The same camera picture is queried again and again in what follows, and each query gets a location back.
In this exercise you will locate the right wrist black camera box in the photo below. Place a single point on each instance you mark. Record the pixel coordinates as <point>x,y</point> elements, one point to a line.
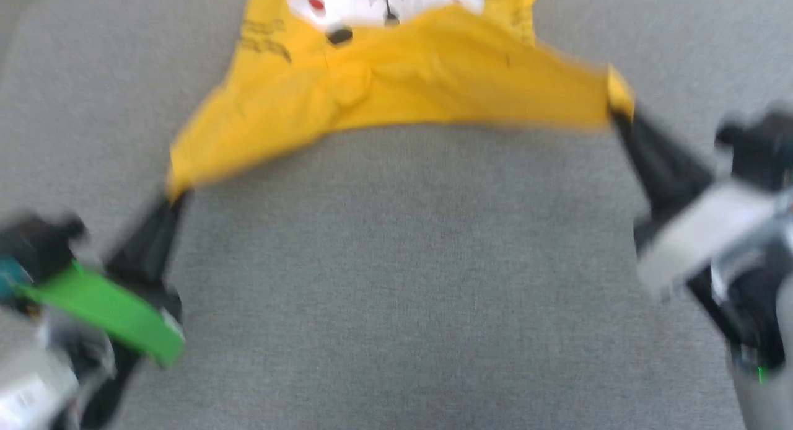
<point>759,148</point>

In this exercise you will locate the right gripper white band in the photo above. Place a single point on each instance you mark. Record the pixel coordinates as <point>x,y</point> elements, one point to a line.
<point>706,238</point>

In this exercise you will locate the right white grey robot arm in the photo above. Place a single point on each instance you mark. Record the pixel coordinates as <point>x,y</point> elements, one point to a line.
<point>759,318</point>

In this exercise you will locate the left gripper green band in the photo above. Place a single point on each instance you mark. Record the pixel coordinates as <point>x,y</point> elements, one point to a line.
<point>105,309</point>

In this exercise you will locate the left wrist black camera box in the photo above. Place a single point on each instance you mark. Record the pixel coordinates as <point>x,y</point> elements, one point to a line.
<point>37,250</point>

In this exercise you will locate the grey fabric sofa cushion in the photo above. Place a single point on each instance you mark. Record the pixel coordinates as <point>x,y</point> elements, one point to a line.
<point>396,263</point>

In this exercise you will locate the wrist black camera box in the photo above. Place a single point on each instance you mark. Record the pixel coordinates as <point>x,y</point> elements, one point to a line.
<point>37,250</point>
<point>759,148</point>

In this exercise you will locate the yellow garment with white patches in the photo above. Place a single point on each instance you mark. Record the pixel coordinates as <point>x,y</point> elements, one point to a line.
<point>396,83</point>

